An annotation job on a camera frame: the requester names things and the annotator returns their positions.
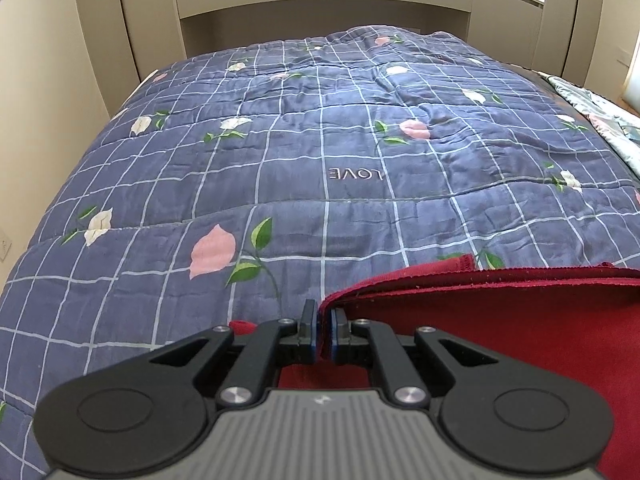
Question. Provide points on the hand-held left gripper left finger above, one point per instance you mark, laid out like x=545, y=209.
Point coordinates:
x=312, y=332

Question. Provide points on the light floral blanket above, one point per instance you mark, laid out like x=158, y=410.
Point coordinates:
x=605, y=120

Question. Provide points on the blue checked floral quilt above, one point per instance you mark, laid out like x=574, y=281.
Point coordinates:
x=300, y=160

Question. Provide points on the red long-sleeve shirt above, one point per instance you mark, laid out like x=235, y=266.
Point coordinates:
x=525, y=320

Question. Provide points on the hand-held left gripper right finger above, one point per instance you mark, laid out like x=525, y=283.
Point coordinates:
x=333, y=335

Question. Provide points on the white wall socket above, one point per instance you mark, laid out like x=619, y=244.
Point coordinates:
x=5, y=245

